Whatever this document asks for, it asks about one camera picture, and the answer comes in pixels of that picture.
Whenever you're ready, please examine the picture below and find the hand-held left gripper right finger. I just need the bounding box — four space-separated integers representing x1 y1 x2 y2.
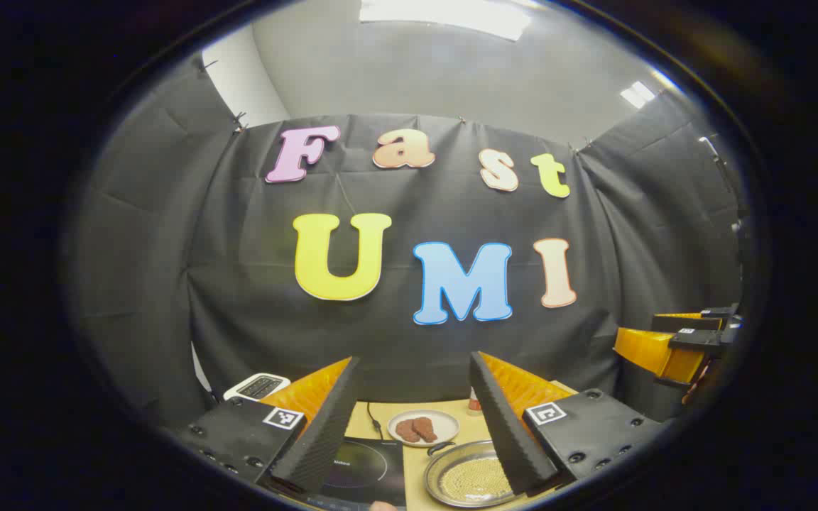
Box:
469 351 669 498

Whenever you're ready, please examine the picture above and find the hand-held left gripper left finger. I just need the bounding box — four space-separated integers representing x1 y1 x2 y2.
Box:
175 356 361 495

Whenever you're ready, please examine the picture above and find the black induction cooktop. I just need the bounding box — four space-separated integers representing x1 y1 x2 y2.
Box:
310 436 408 509

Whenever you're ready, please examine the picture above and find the steel pot with soybeans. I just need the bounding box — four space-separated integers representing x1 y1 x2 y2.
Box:
423 440 523 509

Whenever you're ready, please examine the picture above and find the white round plate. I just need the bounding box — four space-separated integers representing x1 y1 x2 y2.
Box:
387 409 461 448

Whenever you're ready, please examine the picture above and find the white toaster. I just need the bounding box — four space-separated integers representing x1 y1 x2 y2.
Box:
223 373 291 402

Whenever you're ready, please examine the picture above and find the ceiling light panel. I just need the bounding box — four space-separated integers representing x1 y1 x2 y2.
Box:
621 81 657 109

